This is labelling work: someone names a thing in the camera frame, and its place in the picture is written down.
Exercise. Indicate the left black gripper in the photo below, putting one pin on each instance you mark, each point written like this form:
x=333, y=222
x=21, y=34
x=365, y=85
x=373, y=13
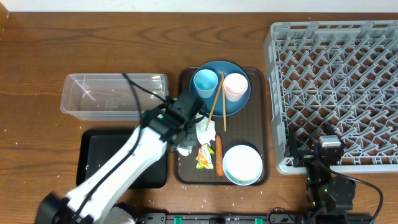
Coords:
x=194, y=142

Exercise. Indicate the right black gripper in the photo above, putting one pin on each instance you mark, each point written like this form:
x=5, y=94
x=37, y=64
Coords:
x=304, y=156

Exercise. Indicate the large white tissue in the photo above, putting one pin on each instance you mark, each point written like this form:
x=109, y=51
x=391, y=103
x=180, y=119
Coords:
x=205, y=131

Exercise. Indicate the green orange snack wrapper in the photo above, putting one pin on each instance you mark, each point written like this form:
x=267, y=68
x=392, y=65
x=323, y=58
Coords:
x=204, y=157

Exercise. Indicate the orange carrot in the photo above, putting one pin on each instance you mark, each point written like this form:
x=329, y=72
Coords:
x=219, y=156

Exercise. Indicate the white bowl blue rim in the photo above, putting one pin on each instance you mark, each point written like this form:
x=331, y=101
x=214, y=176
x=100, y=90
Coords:
x=242, y=165

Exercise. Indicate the small white tissue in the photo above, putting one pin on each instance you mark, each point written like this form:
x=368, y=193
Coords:
x=185, y=151

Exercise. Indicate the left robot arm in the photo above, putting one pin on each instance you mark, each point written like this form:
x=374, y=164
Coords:
x=159, y=128

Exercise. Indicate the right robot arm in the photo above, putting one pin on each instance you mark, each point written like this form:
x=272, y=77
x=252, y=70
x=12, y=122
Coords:
x=332, y=195

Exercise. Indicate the grey dishwasher rack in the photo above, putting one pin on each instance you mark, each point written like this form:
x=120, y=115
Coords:
x=341, y=74

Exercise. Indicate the dark blue plate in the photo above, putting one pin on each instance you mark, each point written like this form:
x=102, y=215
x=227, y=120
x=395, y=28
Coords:
x=231, y=107

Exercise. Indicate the left wooden chopstick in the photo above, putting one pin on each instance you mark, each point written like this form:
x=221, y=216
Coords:
x=214, y=105

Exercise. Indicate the wooden chopstick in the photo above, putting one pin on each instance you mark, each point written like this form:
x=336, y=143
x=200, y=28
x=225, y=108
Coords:
x=224, y=101
x=214, y=105

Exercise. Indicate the brown serving tray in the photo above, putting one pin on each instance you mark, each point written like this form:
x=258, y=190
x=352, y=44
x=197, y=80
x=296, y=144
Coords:
x=248, y=126

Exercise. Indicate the light blue cup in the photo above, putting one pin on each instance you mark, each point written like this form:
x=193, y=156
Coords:
x=205, y=82

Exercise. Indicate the pink cup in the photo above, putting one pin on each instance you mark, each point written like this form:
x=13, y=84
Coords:
x=235, y=85

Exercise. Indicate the right wooden chopstick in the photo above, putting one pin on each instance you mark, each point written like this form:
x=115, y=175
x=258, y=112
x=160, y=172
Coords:
x=224, y=101

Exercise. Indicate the black plastic tray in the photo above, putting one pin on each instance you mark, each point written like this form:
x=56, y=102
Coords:
x=99, y=145

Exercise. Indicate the clear plastic bin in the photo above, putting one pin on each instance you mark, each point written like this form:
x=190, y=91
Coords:
x=108, y=97

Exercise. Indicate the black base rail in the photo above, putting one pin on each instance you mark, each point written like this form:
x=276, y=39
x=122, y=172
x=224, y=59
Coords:
x=272, y=218

